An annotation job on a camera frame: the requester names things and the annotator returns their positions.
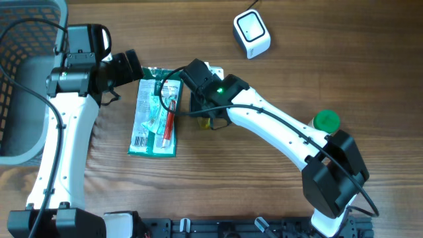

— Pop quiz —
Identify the small yellow bottle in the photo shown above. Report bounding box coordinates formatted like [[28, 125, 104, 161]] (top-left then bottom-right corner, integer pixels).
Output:
[[198, 117, 211, 130]]

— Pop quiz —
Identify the green package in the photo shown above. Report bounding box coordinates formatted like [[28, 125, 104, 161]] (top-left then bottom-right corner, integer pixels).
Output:
[[128, 67, 183, 157]]

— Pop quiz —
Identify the red white tube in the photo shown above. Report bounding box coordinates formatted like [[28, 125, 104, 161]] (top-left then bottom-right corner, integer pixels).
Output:
[[162, 112, 174, 148]]

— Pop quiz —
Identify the green lid jar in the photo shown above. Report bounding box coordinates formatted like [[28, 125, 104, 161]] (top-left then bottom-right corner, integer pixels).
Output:
[[308, 110, 340, 134]]

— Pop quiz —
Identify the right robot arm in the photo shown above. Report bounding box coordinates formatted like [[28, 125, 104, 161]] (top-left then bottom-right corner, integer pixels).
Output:
[[179, 59, 369, 237]]

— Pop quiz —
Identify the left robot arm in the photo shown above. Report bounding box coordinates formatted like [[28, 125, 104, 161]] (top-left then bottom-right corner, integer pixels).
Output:
[[7, 24, 144, 237]]

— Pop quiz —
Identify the white barcode scanner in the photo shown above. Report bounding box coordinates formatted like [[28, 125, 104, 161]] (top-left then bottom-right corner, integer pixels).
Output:
[[233, 9, 271, 60]]

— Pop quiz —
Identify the dark grey mesh basket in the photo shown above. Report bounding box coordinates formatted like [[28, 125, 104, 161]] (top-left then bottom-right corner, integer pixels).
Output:
[[1, 0, 68, 166]]

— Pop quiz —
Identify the black left camera cable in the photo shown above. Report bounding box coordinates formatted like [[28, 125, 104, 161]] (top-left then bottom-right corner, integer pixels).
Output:
[[0, 17, 69, 238]]

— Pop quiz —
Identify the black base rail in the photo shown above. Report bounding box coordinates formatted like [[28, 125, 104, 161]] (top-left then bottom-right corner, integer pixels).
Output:
[[142, 216, 375, 238]]

